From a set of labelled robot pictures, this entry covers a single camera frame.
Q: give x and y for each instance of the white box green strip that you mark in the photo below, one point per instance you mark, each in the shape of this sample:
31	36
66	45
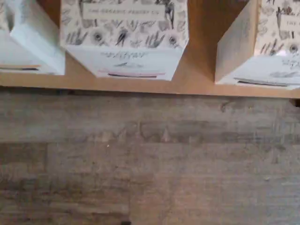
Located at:
236	47

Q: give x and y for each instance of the white box pink strip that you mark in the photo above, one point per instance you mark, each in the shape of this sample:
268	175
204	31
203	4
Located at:
122	61

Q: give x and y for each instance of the wooden shelf board with boxes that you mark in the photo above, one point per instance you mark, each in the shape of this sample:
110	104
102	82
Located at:
140	87

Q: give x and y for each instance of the white box yellow strip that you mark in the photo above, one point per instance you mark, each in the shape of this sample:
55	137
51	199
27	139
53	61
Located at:
35	42

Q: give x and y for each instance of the black metal shelf frame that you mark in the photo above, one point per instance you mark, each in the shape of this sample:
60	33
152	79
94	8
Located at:
295	102

